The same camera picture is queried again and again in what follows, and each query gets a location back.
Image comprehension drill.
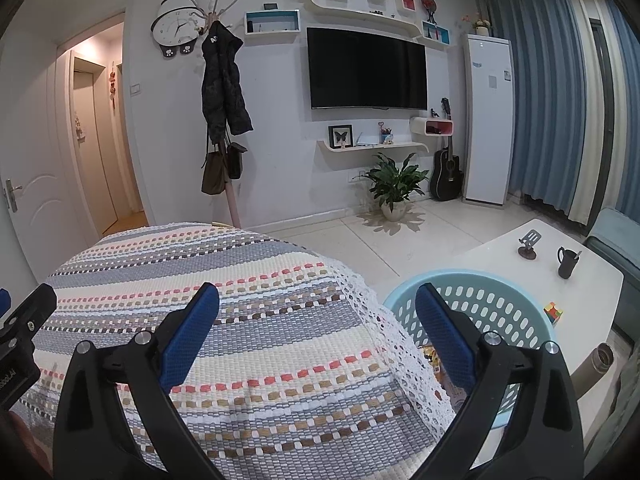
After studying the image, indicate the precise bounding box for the panda wall clock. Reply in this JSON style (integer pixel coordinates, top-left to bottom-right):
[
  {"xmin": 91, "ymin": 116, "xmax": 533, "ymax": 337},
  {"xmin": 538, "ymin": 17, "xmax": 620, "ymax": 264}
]
[{"xmin": 151, "ymin": 0, "xmax": 207, "ymax": 56}]

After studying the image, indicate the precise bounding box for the white curved wall shelf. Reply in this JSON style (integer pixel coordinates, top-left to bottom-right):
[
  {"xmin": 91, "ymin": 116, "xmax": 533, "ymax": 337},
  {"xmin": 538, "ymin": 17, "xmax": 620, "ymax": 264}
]
[{"xmin": 316, "ymin": 140, "xmax": 431, "ymax": 156}]

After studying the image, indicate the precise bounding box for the white and pink cubby shelf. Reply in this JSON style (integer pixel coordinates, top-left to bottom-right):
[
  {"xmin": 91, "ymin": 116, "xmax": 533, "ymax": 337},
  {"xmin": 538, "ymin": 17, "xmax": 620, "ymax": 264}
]
[{"xmin": 410, "ymin": 116, "xmax": 455, "ymax": 137}]

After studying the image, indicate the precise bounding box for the black handbag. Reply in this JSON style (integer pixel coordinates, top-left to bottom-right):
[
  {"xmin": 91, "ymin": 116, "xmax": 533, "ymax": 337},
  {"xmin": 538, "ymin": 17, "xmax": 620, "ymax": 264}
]
[{"xmin": 226, "ymin": 141, "xmax": 248, "ymax": 181}]

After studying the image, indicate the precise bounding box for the small blue box shelf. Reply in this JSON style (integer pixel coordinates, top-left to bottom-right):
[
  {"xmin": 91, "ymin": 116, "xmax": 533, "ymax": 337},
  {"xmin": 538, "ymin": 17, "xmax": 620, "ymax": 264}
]
[{"xmin": 421, "ymin": 20, "xmax": 453, "ymax": 47}]

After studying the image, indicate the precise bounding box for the blue and white curtain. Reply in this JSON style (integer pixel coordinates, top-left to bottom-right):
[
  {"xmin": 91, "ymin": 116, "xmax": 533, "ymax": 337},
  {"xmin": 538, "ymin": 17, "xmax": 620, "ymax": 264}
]
[{"xmin": 482, "ymin": 0, "xmax": 640, "ymax": 226}]

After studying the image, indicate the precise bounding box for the black mug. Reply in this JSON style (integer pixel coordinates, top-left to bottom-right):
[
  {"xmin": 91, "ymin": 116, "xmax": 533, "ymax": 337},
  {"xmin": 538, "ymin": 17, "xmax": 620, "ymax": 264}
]
[{"xmin": 556, "ymin": 246, "xmax": 582, "ymax": 280}]

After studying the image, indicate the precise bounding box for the striped woven tablecloth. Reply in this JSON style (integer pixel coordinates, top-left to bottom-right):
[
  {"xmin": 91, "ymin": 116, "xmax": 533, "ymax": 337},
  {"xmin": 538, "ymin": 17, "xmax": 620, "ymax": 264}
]
[{"xmin": 10, "ymin": 222, "xmax": 458, "ymax": 480}]

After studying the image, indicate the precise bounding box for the beige hallway door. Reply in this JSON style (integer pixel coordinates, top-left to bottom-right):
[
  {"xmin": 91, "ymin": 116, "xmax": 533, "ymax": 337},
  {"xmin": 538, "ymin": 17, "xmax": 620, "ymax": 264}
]
[{"xmin": 72, "ymin": 56, "xmax": 123, "ymax": 223}]

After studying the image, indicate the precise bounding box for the metal door handle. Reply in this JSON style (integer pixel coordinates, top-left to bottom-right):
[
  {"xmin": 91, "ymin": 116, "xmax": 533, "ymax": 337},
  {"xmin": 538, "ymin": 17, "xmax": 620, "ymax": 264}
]
[{"xmin": 4, "ymin": 179, "xmax": 23, "ymax": 213}]

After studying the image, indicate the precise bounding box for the dark phone stand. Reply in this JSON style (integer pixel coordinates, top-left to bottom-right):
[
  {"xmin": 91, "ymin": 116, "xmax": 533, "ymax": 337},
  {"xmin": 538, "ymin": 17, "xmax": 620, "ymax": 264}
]
[{"xmin": 517, "ymin": 230, "xmax": 542, "ymax": 260}]

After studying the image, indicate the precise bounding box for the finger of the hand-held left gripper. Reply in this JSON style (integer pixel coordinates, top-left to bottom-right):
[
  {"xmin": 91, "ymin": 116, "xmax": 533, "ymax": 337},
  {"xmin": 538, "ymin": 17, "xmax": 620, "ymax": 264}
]
[{"xmin": 0, "ymin": 283, "xmax": 58, "ymax": 347}]

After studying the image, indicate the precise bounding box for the pink coat rack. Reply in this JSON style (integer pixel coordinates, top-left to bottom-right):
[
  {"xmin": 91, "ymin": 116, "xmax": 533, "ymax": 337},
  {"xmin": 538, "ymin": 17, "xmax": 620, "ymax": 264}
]
[{"xmin": 182, "ymin": 0, "xmax": 251, "ymax": 228}]

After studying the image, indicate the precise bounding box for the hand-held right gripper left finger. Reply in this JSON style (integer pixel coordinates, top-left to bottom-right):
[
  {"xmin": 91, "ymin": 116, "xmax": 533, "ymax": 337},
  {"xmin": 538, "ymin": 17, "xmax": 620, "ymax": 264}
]
[{"xmin": 52, "ymin": 282, "xmax": 236, "ymax": 480}]

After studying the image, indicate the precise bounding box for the long curved wall shelf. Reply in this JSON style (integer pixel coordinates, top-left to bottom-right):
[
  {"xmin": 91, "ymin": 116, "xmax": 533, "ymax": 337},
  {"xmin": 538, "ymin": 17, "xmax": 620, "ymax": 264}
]
[{"xmin": 309, "ymin": 0, "xmax": 426, "ymax": 41}]

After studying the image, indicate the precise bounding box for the black flat television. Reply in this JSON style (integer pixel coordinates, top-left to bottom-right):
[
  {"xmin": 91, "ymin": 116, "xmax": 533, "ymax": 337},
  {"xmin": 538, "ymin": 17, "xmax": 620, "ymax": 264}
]
[{"xmin": 306, "ymin": 26, "xmax": 429, "ymax": 111}]

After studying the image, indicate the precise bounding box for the framed butterfly picture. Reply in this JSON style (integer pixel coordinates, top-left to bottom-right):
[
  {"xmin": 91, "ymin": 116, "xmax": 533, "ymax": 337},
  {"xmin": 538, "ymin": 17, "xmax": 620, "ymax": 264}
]
[{"xmin": 328, "ymin": 125, "xmax": 354, "ymax": 150}]

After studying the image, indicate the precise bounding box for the blue sofa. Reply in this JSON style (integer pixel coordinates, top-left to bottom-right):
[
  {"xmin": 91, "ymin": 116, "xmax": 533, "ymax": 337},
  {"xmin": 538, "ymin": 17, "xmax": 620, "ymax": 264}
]
[{"xmin": 585, "ymin": 207, "xmax": 640, "ymax": 271}]

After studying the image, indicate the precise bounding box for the potted green plant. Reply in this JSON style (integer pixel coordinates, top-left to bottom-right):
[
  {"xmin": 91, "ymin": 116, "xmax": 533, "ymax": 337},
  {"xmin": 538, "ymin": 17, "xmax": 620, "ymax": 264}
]
[{"xmin": 361, "ymin": 152, "xmax": 431, "ymax": 221}]

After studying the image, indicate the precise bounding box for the white door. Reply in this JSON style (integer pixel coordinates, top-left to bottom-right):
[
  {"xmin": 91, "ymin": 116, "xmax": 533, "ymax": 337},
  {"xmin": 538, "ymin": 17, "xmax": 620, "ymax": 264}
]
[{"xmin": 0, "ymin": 50, "xmax": 91, "ymax": 281}]

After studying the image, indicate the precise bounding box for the wide blue box shelf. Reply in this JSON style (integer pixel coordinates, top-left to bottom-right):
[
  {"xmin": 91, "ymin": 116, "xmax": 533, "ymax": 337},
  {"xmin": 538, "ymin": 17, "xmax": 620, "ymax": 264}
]
[{"xmin": 245, "ymin": 10, "xmax": 300, "ymax": 36}]

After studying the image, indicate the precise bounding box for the light blue plastic basket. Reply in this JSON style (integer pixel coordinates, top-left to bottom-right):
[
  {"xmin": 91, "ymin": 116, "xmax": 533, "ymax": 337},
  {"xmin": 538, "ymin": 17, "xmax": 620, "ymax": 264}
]
[{"xmin": 382, "ymin": 270, "xmax": 558, "ymax": 431}]

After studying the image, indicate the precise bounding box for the white standing air conditioner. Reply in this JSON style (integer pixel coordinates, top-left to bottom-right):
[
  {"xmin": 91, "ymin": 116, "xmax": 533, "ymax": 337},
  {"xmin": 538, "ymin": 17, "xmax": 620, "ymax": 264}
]
[{"xmin": 461, "ymin": 33, "xmax": 515, "ymax": 206}]

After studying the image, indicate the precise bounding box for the brown handbag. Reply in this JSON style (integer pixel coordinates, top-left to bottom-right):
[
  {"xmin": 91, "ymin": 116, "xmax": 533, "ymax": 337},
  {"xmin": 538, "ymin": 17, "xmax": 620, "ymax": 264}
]
[{"xmin": 201, "ymin": 142, "xmax": 228, "ymax": 196}]

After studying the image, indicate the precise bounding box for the black acoustic guitar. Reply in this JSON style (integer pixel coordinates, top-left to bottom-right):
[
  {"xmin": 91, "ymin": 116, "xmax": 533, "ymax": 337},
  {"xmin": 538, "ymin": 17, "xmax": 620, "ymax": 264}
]
[{"xmin": 430, "ymin": 97, "xmax": 465, "ymax": 202}]

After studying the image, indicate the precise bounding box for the metal thermos flask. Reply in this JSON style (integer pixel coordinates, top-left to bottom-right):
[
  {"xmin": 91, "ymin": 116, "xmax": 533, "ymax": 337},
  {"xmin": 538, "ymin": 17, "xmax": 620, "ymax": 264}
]
[{"xmin": 570, "ymin": 344, "xmax": 615, "ymax": 396}]

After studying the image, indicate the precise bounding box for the white coffee table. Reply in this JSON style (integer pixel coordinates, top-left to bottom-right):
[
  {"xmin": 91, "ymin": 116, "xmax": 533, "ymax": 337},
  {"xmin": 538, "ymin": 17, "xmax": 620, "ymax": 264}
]
[{"xmin": 440, "ymin": 218, "xmax": 626, "ymax": 401}]

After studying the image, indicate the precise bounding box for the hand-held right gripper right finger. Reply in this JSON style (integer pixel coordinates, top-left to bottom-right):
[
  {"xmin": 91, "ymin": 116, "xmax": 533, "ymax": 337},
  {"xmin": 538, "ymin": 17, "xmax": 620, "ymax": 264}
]
[{"xmin": 415, "ymin": 282, "xmax": 586, "ymax": 480}]

